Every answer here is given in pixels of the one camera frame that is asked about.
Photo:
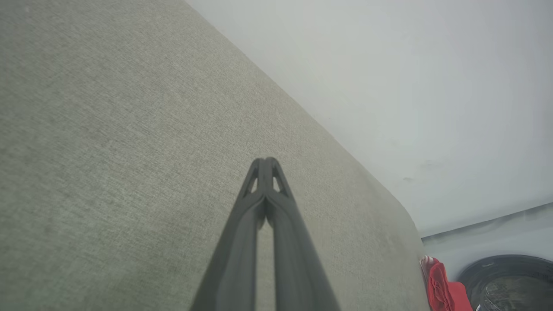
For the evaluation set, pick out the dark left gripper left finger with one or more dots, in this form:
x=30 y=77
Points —
x=239 y=250

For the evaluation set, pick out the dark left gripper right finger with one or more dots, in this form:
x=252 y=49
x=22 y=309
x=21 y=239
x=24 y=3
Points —
x=293 y=259

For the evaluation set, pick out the red and white garment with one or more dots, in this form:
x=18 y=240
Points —
x=440 y=285

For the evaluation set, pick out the black round container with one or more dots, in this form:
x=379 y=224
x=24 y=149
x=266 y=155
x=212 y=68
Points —
x=510 y=265

